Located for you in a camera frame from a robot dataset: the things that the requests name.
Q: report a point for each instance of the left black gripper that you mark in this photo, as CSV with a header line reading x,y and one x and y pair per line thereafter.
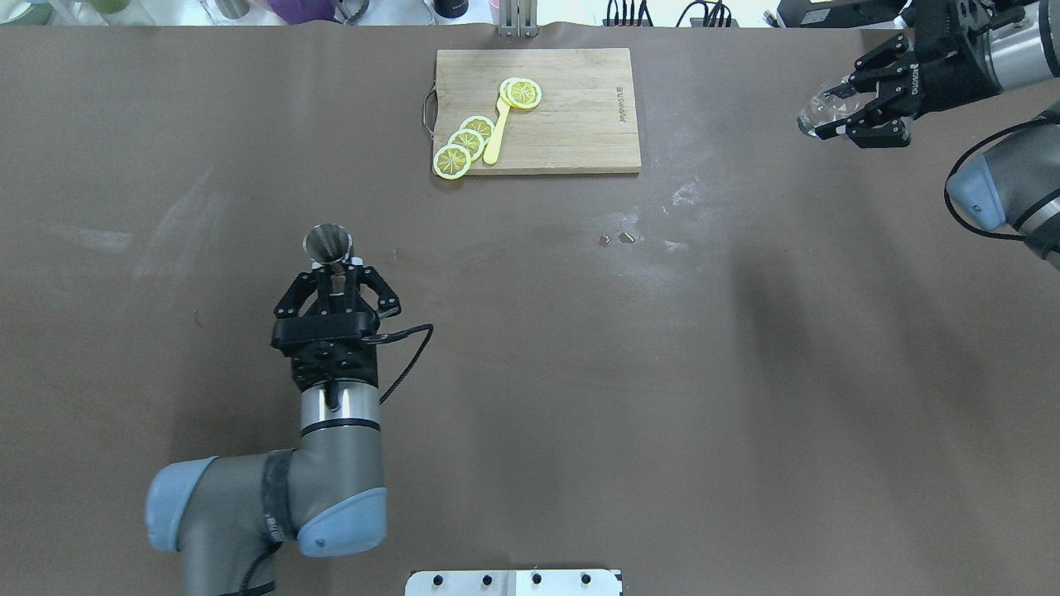
x,y
291,302

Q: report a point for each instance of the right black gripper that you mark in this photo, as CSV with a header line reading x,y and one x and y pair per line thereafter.
x,y
946,66

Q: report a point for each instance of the metal jigger measuring cup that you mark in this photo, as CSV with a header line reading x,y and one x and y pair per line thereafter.
x,y
329,247

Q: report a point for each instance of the clear glass cup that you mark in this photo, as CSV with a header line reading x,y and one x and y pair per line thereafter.
x,y
828,113

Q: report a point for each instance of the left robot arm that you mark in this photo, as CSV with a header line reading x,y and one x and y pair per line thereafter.
x,y
226,517

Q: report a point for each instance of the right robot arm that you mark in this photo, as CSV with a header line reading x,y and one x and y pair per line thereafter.
x,y
1006,187

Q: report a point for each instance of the yellow lemon slice on stick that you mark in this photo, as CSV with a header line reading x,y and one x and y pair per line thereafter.
x,y
515,95

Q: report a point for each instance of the wooden cutting board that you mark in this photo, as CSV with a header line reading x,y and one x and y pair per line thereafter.
x,y
585,124

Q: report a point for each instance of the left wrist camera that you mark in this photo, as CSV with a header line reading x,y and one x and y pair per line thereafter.
x,y
291,335

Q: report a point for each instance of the aluminium frame post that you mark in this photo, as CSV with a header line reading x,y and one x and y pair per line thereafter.
x,y
517,18

